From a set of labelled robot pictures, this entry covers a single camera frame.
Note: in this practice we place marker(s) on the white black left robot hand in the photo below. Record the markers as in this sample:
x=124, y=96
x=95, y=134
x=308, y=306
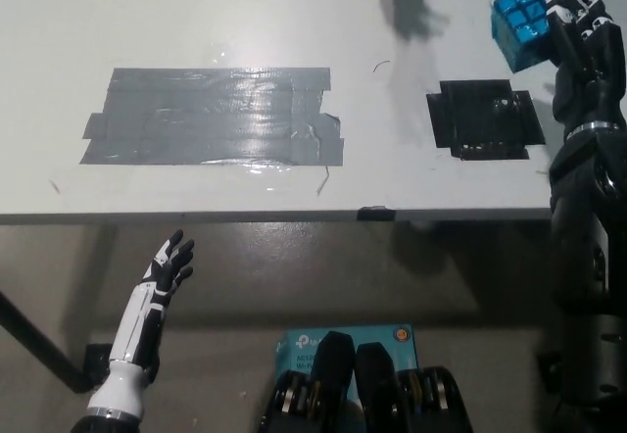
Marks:
x=137, y=320

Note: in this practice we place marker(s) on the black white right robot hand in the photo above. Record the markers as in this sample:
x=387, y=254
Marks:
x=588, y=75

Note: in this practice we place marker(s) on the blue rubik's cube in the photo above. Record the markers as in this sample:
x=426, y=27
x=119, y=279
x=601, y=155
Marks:
x=521, y=26

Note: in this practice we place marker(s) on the black tape marked spot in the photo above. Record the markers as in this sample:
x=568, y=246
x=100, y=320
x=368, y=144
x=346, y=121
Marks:
x=485, y=119

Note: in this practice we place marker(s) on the black diagonal table leg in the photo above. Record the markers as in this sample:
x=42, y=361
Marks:
x=39, y=342

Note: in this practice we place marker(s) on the teal router cardboard box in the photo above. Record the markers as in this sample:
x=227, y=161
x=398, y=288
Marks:
x=301, y=347

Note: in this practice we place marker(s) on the small black tape piece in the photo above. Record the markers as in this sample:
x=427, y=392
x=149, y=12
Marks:
x=376, y=213

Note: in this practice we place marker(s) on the black table foot bracket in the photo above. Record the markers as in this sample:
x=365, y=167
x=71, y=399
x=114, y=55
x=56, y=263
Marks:
x=549, y=371
x=98, y=359

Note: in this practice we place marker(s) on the grey duct tape patch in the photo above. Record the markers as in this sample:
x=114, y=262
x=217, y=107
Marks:
x=210, y=117

